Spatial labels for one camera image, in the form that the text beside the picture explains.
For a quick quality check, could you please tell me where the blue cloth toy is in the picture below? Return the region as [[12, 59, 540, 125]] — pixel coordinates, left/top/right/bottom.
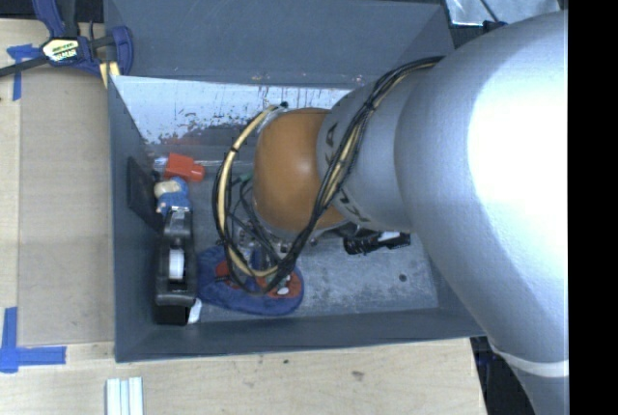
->
[[196, 244, 306, 317]]

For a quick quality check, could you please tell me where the black tape dispenser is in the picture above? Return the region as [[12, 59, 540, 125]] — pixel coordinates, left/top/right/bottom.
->
[[153, 205, 200, 326]]

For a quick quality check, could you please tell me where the blue toy figure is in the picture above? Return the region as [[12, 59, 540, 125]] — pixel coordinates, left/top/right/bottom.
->
[[153, 176, 193, 217]]

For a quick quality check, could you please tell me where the red plastic cap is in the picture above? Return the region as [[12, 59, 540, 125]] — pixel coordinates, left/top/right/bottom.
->
[[162, 152, 207, 183]]

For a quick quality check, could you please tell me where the black flat block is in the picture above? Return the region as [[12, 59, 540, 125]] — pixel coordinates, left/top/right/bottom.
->
[[126, 155, 166, 233]]

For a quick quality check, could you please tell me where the pale wood board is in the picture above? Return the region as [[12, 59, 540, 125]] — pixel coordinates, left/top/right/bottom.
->
[[16, 73, 118, 347]]

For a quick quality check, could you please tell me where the grey metal bin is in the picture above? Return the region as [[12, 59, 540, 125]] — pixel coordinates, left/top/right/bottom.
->
[[101, 0, 487, 364]]

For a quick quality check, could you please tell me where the black cylinder on white bracket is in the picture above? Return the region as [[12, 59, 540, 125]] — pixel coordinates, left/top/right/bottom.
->
[[343, 230, 412, 256]]

